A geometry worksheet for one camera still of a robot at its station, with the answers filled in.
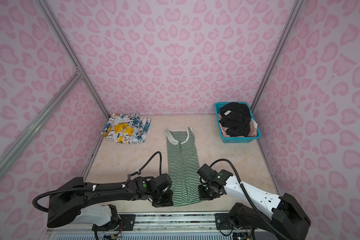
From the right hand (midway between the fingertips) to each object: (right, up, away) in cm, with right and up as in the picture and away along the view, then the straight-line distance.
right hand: (200, 196), depth 77 cm
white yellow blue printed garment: (-49, +35, +30) cm, 67 cm away
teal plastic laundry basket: (+24, +28, +21) cm, 42 cm away
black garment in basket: (+26, +42, +24) cm, 55 cm away
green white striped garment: (-10, +11, +14) cm, 20 cm away
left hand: (-13, -4, -3) cm, 14 cm away
